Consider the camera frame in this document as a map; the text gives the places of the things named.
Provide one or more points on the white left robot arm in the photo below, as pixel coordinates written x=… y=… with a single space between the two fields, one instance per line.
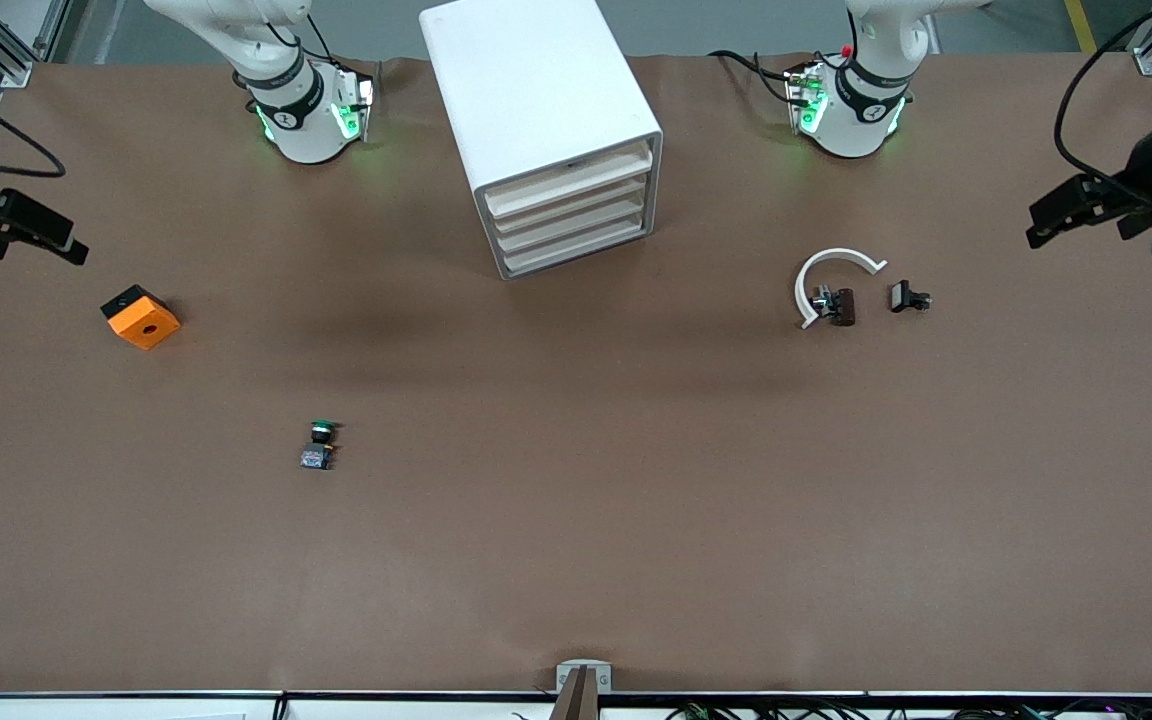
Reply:
x=856 y=120

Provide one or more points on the brown table cover mat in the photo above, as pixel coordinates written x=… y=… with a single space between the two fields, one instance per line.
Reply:
x=576 y=500

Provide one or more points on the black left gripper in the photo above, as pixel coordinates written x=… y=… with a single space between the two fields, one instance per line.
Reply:
x=1142 y=172

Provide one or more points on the green push button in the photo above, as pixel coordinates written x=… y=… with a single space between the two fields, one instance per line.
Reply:
x=318 y=447

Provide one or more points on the brown post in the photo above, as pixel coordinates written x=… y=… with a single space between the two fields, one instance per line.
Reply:
x=576 y=700

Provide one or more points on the small black clip component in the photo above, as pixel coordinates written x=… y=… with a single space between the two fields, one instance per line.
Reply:
x=904 y=296

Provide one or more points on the dark brown small component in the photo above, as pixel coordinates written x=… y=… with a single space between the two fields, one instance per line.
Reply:
x=839 y=306

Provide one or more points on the white table edge rail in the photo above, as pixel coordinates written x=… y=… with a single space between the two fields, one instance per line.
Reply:
x=136 y=705

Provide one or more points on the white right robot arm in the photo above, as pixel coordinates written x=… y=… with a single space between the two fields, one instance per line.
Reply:
x=306 y=125

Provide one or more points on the grey mount bracket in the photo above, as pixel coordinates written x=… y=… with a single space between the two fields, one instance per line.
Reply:
x=584 y=666

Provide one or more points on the orange and black box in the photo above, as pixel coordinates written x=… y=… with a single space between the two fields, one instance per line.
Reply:
x=144 y=322

